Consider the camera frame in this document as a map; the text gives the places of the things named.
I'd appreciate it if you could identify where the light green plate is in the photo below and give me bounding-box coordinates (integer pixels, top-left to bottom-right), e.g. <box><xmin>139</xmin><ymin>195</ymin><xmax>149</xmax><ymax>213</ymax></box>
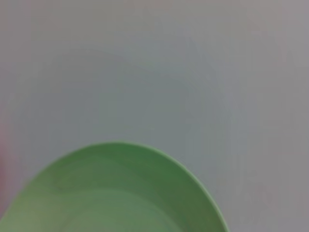
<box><xmin>0</xmin><ymin>142</ymin><xmax>230</xmax><ymax>232</ymax></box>

